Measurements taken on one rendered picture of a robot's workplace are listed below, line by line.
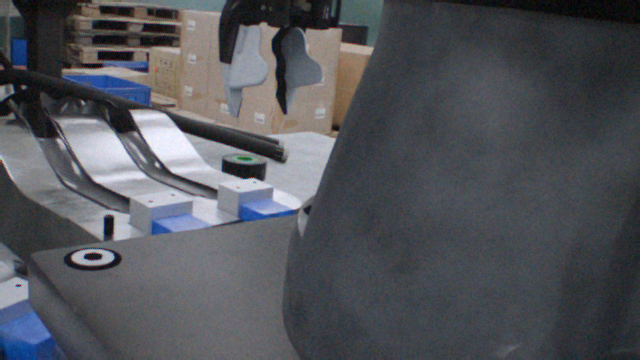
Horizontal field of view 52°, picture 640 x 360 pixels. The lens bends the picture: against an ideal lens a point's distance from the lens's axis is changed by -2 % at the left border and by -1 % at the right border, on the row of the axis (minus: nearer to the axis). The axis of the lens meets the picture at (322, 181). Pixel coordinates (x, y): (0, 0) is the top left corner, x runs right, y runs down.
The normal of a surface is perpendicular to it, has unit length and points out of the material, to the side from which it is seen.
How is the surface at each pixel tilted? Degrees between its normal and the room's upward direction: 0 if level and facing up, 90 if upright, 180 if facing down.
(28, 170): 25
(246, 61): 77
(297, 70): 103
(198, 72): 91
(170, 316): 0
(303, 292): 90
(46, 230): 90
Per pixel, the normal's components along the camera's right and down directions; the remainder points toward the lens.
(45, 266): -0.20, -0.85
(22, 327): 0.11, -0.96
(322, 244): -0.84, -0.28
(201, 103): -0.67, -0.06
